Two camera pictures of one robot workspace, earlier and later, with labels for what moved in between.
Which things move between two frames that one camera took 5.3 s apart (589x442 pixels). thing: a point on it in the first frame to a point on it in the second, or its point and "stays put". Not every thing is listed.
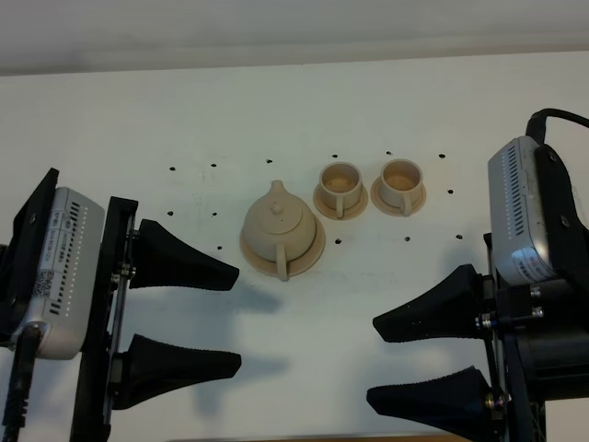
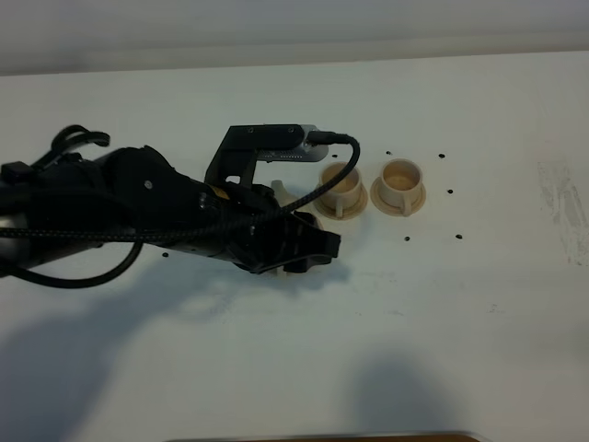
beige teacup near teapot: [340, 185] stays put
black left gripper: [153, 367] to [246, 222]
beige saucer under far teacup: [392, 210] stays put
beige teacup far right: [400, 183] stays put
